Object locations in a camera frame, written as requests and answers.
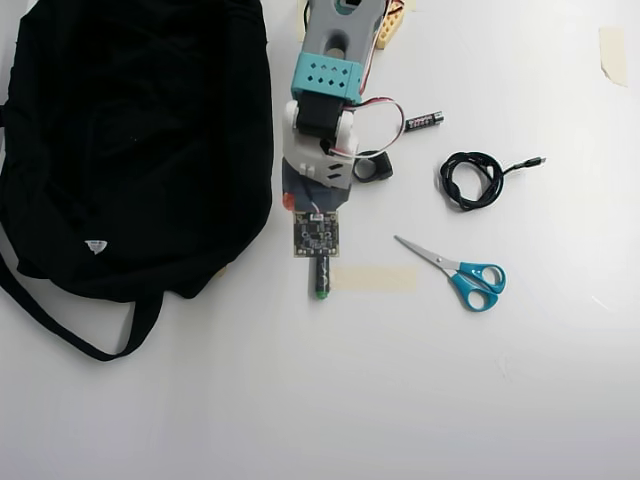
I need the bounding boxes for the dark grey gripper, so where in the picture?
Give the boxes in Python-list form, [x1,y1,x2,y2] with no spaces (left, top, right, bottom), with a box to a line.
[280,157,354,214]

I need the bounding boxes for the green capped black marker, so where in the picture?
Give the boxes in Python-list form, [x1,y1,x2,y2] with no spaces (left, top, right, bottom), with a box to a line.
[313,255,332,301]

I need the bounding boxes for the black fabric bag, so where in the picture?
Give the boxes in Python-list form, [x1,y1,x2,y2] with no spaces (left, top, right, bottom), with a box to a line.
[0,0,275,363]

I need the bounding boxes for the beige masking tape strip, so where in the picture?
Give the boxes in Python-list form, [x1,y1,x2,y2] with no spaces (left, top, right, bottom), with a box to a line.
[598,27,629,89]
[329,265,419,294]
[297,0,314,42]

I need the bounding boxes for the black AA battery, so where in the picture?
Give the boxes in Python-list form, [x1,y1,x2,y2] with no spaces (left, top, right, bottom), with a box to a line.
[403,110,445,134]

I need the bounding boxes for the yellow perforated plastic part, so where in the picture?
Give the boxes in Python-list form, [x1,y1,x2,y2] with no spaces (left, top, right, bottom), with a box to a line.
[374,9,406,51]

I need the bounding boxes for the black camera cable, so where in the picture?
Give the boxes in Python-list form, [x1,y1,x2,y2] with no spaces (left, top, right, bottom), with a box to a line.
[297,178,325,216]

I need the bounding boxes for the camera circuit board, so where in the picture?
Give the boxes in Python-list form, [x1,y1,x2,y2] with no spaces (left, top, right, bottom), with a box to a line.
[292,209,342,260]

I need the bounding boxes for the black plastic ring clip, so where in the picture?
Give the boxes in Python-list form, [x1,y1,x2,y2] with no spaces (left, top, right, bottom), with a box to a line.
[352,148,395,184]

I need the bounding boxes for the red white black servo wires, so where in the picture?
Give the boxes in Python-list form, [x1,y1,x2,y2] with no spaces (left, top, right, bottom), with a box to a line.
[327,94,406,162]

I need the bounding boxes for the coiled black USB cable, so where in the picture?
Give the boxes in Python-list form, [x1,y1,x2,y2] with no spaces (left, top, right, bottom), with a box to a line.
[438,151,547,213]

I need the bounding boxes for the teal handled scissors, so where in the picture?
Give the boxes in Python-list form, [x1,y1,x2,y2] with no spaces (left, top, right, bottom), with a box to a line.
[393,234,507,314]

